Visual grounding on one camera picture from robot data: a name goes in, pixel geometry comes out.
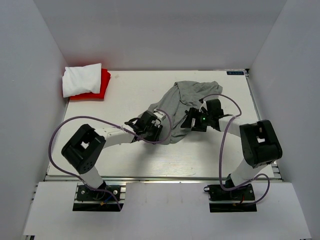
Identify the aluminium table rail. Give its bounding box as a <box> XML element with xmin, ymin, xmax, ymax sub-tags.
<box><xmin>44</xmin><ymin>175</ymin><xmax>283</xmax><ymax>182</ymax></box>

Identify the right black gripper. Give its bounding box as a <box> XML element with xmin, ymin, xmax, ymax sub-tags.
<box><xmin>181</xmin><ymin>107</ymin><xmax>213</xmax><ymax>133</ymax></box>

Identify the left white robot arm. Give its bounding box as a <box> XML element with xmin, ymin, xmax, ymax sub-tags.
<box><xmin>61</xmin><ymin>110</ymin><xmax>166</xmax><ymax>200</ymax></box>

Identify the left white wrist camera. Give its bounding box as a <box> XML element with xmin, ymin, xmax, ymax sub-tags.
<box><xmin>153</xmin><ymin>109</ymin><xmax>167</xmax><ymax>121</ymax></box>

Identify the red folded t shirt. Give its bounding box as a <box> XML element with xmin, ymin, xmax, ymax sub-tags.
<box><xmin>69</xmin><ymin>68</ymin><xmax>111</xmax><ymax>101</ymax></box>

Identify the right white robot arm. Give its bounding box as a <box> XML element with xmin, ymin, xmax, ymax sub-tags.
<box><xmin>181</xmin><ymin>99</ymin><xmax>283</xmax><ymax>200</ymax></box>

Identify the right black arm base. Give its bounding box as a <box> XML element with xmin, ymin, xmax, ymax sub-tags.
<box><xmin>203</xmin><ymin>184</ymin><xmax>257</xmax><ymax>213</ymax></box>

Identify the grey t shirt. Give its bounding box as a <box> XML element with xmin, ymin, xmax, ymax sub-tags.
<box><xmin>147</xmin><ymin>81</ymin><xmax>223</xmax><ymax>145</ymax></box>

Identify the white folded t shirt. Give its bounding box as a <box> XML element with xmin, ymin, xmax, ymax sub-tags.
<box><xmin>62</xmin><ymin>63</ymin><xmax>102</xmax><ymax>98</ymax></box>

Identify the blue table label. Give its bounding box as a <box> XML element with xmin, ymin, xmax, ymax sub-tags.
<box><xmin>226</xmin><ymin>71</ymin><xmax>245</xmax><ymax>76</ymax></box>

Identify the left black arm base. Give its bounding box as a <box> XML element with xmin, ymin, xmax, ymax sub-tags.
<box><xmin>72</xmin><ymin>184</ymin><xmax>126</xmax><ymax>212</ymax></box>

